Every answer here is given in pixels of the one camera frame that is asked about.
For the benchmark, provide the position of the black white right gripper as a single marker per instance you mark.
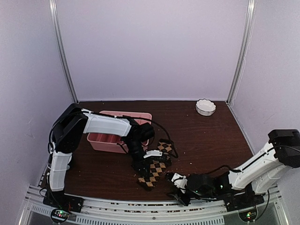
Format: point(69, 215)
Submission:
point(179, 197)

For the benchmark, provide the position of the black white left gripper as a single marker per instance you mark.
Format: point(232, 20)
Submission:
point(141, 164)

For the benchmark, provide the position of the brown checkered sock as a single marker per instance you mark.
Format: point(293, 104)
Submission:
point(157, 167)

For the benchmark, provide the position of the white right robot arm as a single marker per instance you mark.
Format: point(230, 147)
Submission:
point(245, 185)

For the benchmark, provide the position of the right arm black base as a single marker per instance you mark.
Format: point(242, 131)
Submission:
point(243, 201)

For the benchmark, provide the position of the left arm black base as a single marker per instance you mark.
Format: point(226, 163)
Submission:
point(62, 201)

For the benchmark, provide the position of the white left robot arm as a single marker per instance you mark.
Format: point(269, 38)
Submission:
point(67, 136)

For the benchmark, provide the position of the pink divided plastic tray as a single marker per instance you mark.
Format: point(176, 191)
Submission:
point(110, 140)

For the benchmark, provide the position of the white scalloped bowl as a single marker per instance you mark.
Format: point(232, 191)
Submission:
point(205, 107)

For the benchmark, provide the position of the aluminium front frame rail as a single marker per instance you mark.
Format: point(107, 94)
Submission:
point(97, 211)

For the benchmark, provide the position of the aluminium right corner post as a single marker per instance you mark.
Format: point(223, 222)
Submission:
point(243, 50)

